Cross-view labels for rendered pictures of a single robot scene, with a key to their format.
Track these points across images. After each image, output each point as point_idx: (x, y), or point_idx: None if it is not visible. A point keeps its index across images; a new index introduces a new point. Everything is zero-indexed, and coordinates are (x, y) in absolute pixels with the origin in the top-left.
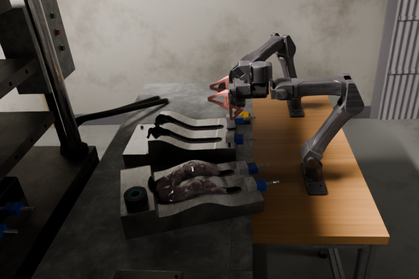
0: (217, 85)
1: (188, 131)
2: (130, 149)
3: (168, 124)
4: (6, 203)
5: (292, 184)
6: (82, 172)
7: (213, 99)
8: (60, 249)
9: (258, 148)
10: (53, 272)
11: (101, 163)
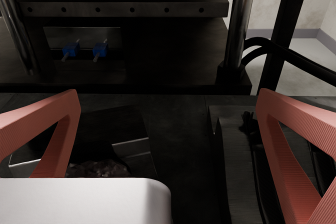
0: (284, 124)
1: None
2: (223, 111)
3: (292, 139)
4: (94, 39)
5: None
6: (199, 91)
7: (64, 131)
8: None
9: None
10: (20, 105)
11: (207, 98)
